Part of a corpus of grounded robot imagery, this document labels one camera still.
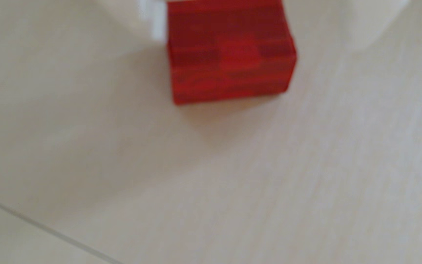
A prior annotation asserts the red block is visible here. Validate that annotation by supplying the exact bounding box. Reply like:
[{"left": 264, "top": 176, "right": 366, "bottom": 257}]
[{"left": 166, "top": 0, "right": 297, "bottom": 106}]

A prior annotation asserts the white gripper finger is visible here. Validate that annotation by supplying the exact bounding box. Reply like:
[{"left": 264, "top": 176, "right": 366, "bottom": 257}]
[
  {"left": 343, "top": 0, "right": 411, "bottom": 50},
  {"left": 95, "top": 0, "right": 168, "bottom": 46}
]

